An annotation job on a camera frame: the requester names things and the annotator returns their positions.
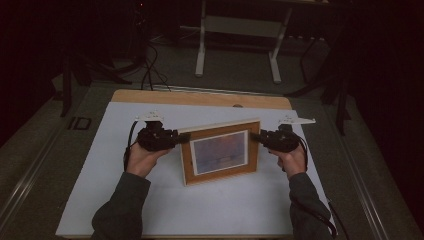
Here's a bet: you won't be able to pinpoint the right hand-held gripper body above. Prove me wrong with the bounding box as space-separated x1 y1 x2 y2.
260 115 317 154

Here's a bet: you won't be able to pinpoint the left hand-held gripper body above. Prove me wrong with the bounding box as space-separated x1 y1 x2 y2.
134 111 180 153

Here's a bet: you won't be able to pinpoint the wooden picture frame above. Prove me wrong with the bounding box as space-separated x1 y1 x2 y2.
177 117 262 187

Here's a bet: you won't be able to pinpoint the person's right hand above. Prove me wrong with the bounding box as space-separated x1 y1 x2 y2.
268 144 308 179

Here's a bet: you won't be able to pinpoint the person's left hand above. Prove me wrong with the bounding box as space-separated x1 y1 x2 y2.
125 142 173 179

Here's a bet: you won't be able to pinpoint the wooden table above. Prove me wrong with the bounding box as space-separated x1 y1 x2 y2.
55 88 336 240

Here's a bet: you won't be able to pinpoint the black tripod stand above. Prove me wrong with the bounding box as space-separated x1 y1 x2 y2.
284 33 354 137

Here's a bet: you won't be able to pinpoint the white table mat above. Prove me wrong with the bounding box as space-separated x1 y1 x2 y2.
54 100 336 238

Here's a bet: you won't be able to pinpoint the white metal stand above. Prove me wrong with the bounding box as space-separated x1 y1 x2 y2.
194 0 295 85

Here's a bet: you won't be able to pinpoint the right hand-held gripper cable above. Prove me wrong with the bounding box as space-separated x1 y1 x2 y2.
295 133 339 240

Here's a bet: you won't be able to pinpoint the hand-held gripper cable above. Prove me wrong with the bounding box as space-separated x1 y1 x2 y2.
122 120 140 173
295 133 339 240

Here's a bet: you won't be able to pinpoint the left hand-held gripper cable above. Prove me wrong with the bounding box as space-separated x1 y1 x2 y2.
122 120 140 173

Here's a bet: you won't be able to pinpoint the black floor cables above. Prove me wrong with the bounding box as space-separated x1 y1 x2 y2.
139 42 172 92

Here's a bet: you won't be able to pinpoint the metal floor rail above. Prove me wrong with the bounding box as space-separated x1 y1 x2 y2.
0 125 69 229
322 102 392 240

